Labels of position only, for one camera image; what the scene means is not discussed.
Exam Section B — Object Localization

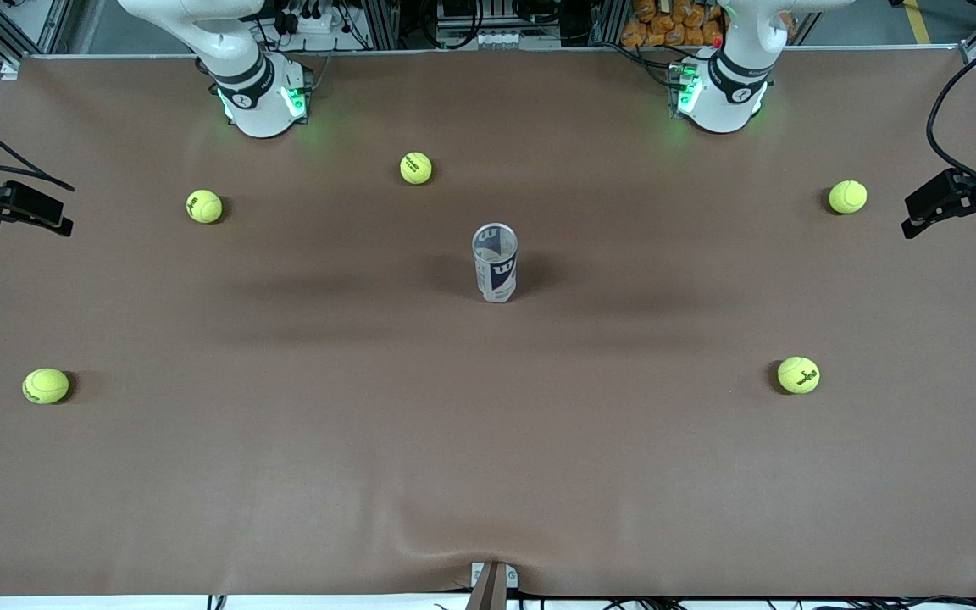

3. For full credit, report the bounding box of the white power strip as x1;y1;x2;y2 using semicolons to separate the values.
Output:
280;8;345;36

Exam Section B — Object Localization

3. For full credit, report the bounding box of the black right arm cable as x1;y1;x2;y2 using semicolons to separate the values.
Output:
0;100;75;192

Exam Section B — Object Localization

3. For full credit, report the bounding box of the brown table mat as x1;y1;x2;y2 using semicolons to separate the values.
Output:
0;47;976;598

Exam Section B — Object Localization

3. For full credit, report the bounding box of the clear Wilson tennis ball can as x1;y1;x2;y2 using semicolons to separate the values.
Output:
471;222;520;304

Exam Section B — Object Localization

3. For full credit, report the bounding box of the yellow-green tennis ball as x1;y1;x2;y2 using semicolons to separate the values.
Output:
828;180;868;214
186;189;224;225
399;151;434;186
22;368;70;405
777;357;821;395

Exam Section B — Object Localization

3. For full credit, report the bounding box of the metal table edge bracket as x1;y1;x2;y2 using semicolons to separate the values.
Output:
470;561;519;610

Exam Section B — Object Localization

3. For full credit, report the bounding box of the pile of orange objects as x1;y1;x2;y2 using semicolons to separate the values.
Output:
621;0;726;48

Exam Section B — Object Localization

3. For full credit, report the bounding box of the grey electronics rack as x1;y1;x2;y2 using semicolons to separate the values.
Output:
433;0;565;50

